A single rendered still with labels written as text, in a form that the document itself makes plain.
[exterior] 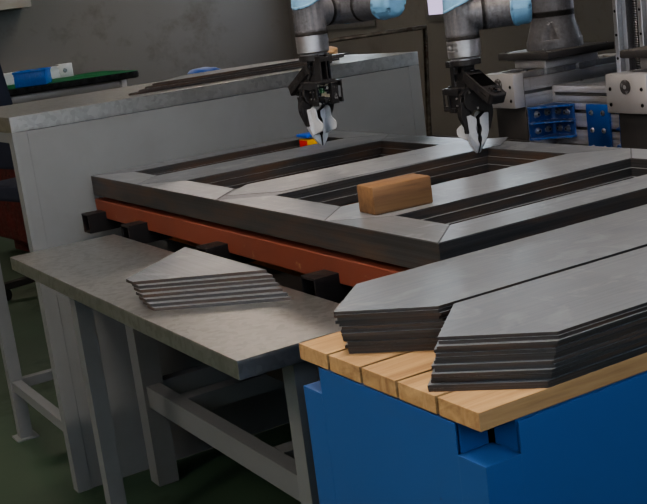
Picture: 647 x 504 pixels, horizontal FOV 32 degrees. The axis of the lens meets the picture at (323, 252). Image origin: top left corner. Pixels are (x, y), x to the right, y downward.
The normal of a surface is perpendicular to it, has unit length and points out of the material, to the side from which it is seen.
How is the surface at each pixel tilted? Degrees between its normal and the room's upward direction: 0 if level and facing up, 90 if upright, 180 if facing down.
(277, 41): 90
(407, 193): 90
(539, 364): 90
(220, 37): 90
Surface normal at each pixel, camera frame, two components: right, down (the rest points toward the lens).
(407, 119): 0.51, 0.12
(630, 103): -0.88, 0.21
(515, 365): -0.25, 0.24
